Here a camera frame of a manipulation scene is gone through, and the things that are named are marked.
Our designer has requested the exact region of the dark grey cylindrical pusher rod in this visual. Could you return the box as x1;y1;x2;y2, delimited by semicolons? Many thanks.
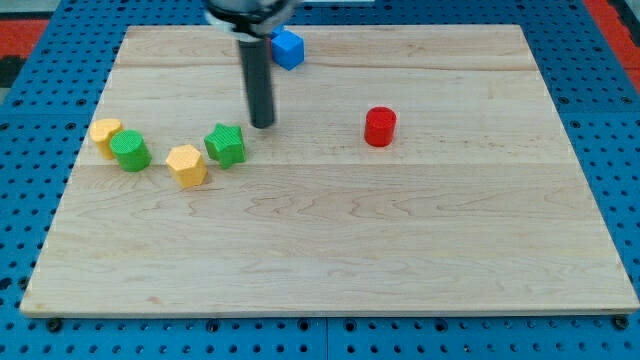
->
238;38;275;129

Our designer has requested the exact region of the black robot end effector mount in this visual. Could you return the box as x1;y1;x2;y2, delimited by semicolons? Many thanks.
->
203;0;299;36

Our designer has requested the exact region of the green star block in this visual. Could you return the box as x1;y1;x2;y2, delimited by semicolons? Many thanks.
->
204;123;246;169

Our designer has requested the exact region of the blue block behind rod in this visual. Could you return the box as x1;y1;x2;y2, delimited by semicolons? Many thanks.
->
270;25;285;39

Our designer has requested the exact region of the blue cube block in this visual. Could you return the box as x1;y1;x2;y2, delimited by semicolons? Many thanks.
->
271;30;305;70

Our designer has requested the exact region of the yellow hexagon block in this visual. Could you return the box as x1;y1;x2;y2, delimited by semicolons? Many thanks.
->
165;144;207;188

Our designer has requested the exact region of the red cylinder block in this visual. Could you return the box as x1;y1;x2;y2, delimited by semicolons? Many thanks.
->
364;106;397;147

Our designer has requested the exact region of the green cylinder block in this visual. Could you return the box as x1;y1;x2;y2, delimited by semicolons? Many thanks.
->
109;129;152;172

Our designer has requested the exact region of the yellow heart block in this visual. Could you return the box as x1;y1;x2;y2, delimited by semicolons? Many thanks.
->
89;118;123;160

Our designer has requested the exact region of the light wooden board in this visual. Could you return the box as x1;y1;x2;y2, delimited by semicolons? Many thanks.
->
20;25;639;319

